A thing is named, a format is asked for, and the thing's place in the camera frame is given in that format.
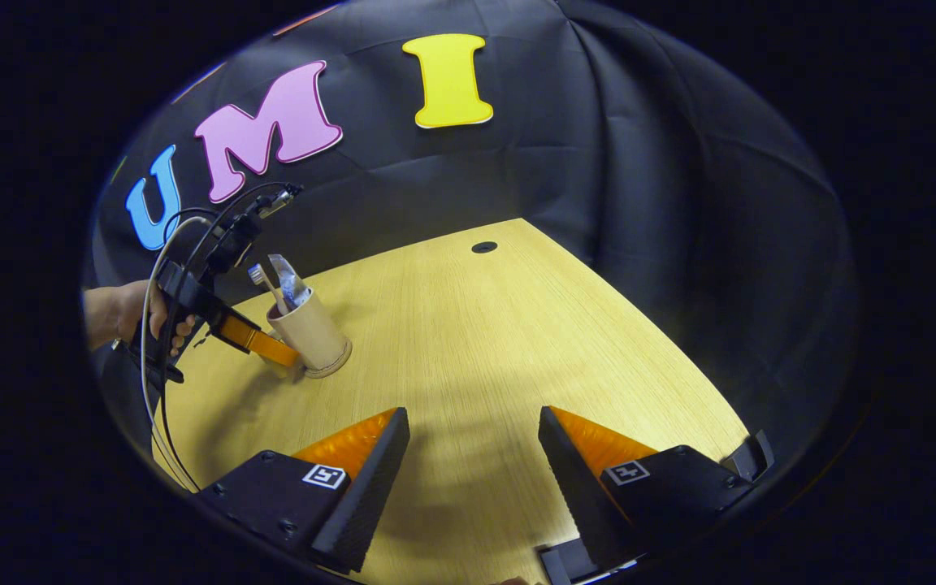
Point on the white toothpaste tube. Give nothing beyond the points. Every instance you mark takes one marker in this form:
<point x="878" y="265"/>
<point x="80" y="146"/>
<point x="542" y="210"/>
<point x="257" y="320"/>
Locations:
<point x="289" y="284"/>

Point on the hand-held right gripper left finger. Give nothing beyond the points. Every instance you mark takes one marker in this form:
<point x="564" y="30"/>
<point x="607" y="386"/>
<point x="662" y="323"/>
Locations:
<point x="370" y="496"/>

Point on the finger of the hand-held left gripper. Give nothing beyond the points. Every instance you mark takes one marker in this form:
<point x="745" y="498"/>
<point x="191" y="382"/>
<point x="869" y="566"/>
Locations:
<point x="261" y="341"/>

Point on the wooden desktop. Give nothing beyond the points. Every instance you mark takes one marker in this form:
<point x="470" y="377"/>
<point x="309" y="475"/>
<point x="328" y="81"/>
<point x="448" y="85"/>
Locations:
<point x="476" y="341"/>

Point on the beige cup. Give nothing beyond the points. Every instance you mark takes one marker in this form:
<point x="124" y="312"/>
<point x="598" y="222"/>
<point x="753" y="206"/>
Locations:
<point x="314" y="333"/>

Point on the pink toothbrush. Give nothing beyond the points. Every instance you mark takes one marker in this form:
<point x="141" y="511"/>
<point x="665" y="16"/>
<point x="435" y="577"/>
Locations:
<point x="269" y="288"/>

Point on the black backdrop cloth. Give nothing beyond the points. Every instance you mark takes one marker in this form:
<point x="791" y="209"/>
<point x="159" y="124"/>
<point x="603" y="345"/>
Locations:
<point x="598" y="162"/>

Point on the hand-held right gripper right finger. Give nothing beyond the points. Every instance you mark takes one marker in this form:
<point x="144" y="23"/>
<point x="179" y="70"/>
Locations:
<point x="574" y="496"/>

